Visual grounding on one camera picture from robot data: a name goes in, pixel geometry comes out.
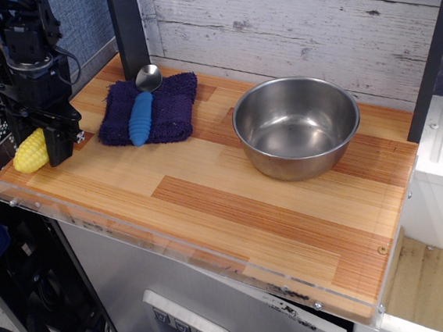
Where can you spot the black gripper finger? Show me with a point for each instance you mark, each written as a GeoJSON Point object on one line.
{"type": "Point", "coordinates": [58, 146]}
{"type": "Point", "coordinates": [20, 127]}

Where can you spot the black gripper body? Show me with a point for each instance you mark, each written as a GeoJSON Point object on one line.
{"type": "Point", "coordinates": [40, 91]}

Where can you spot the yellow plastic corn cob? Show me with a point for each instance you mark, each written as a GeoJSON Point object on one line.
{"type": "Point", "coordinates": [32, 154]}

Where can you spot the blue handled metal spoon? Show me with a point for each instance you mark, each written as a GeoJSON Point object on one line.
{"type": "Point", "coordinates": [148, 79]}

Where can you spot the purple towel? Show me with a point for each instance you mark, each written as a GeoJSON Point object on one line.
{"type": "Point", "coordinates": [171, 111]}

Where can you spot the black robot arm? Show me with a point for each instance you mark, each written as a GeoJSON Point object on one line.
{"type": "Point", "coordinates": [29, 31]}

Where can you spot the clear acrylic table guard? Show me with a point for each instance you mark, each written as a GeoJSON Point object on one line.
{"type": "Point", "coordinates": [325, 242]}

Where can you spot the blue fabric panel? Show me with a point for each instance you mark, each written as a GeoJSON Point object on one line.
{"type": "Point", "coordinates": [88, 34]}

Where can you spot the stainless steel cabinet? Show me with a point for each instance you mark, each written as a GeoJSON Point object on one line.
{"type": "Point", "coordinates": [120, 273]}

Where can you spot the stainless steel bowl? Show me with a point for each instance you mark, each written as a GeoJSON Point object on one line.
{"type": "Point", "coordinates": [295, 128]}

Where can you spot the dark grey vertical post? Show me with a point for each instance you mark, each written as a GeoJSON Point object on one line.
{"type": "Point", "coordinates": [130, 35]}

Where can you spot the dark right vertical post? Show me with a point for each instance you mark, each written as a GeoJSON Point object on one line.
{"type": "Point", "coordinates": [428, 81]}

